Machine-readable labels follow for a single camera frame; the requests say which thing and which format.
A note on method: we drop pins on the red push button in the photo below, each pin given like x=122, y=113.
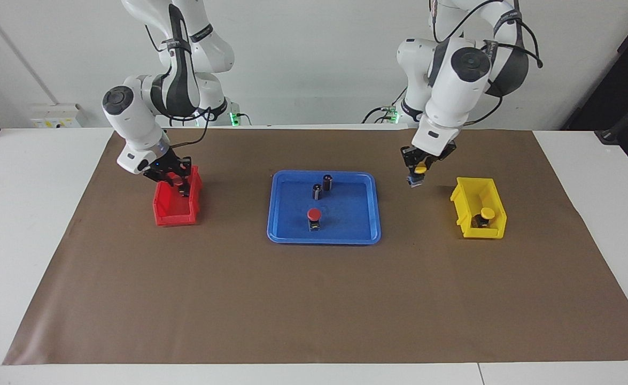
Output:
x=179, y=184
x=314, y=215

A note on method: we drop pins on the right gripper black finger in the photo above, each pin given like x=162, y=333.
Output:
x=185, y=167
x=155, y=175

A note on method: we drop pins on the green lit base module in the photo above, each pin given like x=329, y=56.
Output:
x=394, y=115

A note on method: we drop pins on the yellow plastic bin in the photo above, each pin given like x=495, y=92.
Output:
x=485, y=232

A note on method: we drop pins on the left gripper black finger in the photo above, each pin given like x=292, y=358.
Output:
x=407, y=167
x=431, y=166

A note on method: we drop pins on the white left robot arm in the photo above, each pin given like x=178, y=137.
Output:
x=455, y=91

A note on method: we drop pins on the white power outlet box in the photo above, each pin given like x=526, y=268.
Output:
x=54, y=116

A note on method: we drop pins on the black tripod leg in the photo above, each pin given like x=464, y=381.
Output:
x=610, y=135

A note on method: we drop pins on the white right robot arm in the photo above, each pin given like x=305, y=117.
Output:
x=132, y=115

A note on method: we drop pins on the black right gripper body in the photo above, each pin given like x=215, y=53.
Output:
x=165, y=159

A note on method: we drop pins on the red plastic bin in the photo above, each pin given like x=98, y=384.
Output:
x=175, y=218

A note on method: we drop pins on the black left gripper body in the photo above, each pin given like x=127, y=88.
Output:
x=428, y=154

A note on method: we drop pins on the blue plastic tray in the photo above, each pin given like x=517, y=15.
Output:
x=351, y=214

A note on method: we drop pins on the yellow push button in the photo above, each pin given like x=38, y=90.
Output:
x=487, y=213
x=420, y=170

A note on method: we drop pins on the black cylindrical capacitor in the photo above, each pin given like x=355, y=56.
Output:
x=317, y=191
x=327, y=182

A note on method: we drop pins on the brown paper table mat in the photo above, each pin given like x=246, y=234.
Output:
x=314, y=299

